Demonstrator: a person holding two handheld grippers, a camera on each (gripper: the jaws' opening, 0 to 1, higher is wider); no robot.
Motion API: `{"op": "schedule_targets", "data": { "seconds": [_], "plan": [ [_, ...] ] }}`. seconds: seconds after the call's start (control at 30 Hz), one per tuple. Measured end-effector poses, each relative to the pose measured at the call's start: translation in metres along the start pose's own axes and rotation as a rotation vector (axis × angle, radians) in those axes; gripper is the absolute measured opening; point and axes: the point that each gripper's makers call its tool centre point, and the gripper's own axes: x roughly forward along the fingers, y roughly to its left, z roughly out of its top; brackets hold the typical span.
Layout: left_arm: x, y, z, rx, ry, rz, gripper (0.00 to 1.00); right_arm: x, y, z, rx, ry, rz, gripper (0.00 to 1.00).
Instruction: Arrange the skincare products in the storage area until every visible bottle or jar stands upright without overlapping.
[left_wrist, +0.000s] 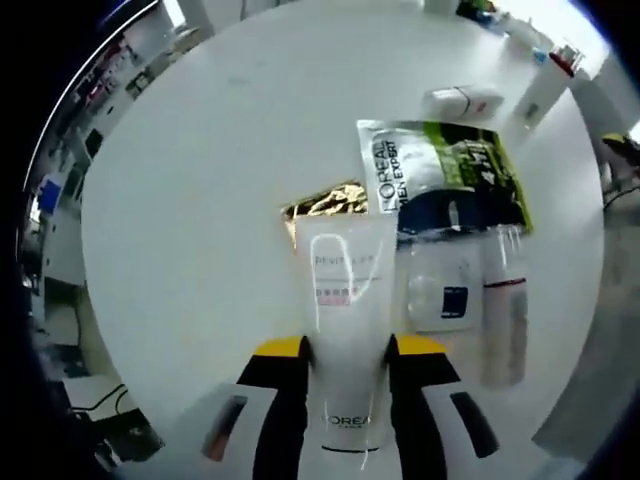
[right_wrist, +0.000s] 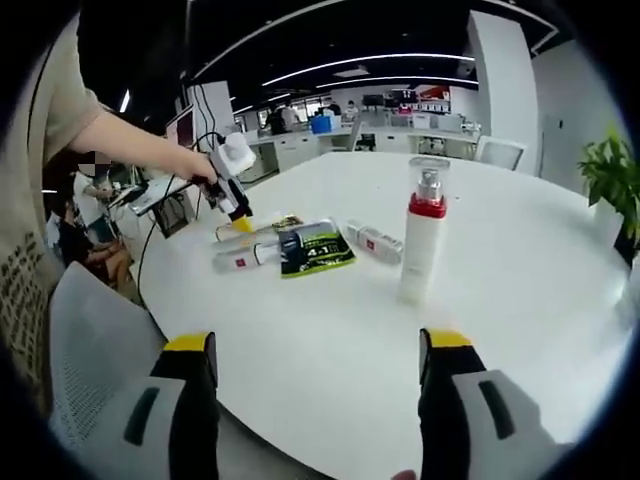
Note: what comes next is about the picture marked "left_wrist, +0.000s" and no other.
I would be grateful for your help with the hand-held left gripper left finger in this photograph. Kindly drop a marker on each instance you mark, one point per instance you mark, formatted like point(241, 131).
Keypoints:
point(280, 400)

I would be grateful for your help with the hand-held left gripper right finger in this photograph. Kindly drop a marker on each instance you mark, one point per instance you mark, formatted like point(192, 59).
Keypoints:
point(415, 400)

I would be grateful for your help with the red-collared pump skincare bottle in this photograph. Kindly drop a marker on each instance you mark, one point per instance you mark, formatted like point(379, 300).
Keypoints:
point(542, 95)

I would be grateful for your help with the clear blue-label skincare sachet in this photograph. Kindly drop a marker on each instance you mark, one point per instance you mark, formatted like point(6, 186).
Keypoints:
point(435, 290)

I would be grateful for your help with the green black skincare sachet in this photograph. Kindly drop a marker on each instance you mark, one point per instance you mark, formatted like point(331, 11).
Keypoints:
point(450, 165)

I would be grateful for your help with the gold foil skincare sachet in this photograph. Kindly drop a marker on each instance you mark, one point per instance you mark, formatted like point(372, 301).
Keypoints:
point(325, 200)

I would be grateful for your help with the blue storage bin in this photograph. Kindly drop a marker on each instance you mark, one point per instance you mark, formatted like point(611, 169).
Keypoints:
point(51, 194)

